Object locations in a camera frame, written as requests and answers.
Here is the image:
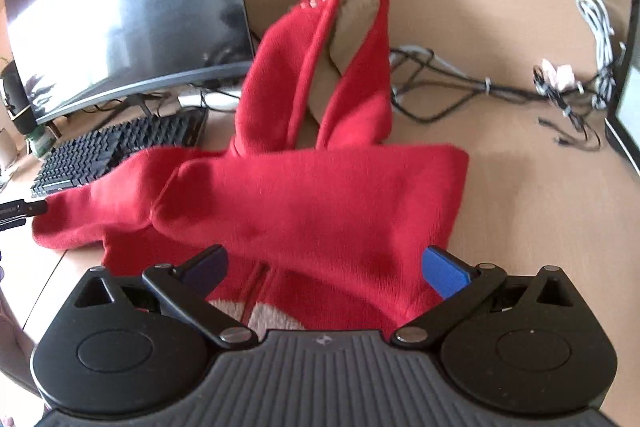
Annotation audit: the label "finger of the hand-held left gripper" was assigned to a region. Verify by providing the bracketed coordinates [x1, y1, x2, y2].
[0, 199, 49, 228]

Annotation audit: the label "white power adapter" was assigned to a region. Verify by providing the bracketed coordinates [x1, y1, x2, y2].
[177, 87, 243, 111]

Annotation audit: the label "white-screen monitor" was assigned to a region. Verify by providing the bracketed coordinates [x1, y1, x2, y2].
[603, 4, 640, 180]

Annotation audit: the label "black keyboard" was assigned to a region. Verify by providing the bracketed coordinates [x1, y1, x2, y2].
[30, 107, 210, 199]

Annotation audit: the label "small green item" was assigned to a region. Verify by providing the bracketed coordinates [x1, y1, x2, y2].
[27, 126, 55, 158]

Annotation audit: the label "red hoodie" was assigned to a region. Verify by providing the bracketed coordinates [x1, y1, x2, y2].
[31, 0, 471, 333]

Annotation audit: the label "black speaker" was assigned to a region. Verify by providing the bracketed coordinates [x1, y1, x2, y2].
[0, 59, 39, 134]

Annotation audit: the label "black cable bundle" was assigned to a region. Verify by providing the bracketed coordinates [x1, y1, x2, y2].
[389, 46, 607, 152]

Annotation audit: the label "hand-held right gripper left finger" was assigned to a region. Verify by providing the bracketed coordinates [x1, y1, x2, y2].
[75, 245, 253, 349]

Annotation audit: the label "white cable connectors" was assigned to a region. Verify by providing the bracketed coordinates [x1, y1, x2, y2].
[532, 62, 577, 96]

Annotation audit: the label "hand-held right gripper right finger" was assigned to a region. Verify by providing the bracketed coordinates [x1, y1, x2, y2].
[392, 246, 571, 348]

